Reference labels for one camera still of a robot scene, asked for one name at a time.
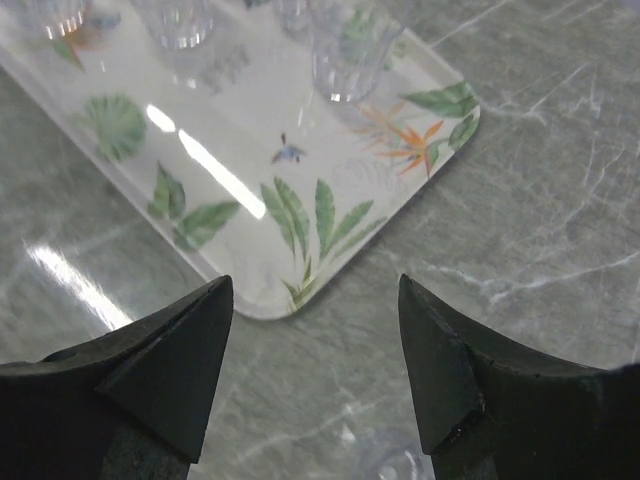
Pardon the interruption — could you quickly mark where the clear glass under left arm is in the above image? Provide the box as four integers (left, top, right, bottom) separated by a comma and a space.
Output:
349, 428, 435, 480

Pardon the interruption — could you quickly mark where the clear faceted glass bottom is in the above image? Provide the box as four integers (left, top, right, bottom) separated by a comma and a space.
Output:
26, 0, 92, 40

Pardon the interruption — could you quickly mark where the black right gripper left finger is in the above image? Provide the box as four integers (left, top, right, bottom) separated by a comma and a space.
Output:
1, 276, 234, 479

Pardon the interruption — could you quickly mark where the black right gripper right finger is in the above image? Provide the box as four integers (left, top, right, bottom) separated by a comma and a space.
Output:
398, 276, 639, 479

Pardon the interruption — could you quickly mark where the clear faceted glass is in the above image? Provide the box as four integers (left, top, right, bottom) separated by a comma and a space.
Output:
132, 0, 218, 50
272, 0, 310, 33
26, 0, 92, 40

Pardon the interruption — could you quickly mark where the white tropical leaf tray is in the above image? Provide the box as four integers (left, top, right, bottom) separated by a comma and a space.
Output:
1, 1, 481, 320

